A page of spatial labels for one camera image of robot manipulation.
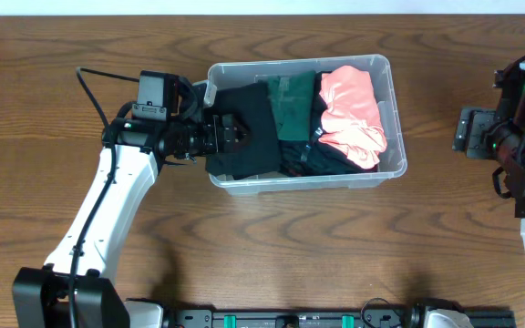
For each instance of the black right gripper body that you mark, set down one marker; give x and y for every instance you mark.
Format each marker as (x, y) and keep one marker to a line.
(476, 124)

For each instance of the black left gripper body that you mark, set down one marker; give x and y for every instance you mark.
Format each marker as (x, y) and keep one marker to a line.
(199, 138)

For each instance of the black cloth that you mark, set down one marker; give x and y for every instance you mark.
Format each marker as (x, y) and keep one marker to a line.
(251, 106)

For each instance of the dark navy garment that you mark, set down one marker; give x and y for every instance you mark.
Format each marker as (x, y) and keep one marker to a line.
(311, 157)

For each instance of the dark green cloth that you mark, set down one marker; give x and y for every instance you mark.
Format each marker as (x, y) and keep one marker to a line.
(291, 99)

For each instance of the salmon pink cloth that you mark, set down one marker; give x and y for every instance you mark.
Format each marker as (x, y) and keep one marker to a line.
(352, 123)

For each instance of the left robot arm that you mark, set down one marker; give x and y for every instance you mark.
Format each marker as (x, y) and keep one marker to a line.
(75, 286)

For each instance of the clear plastic storage container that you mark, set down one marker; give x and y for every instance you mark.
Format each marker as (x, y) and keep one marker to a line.
(393, 162)

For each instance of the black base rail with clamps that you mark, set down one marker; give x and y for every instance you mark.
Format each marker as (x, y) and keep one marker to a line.
(375, 313)

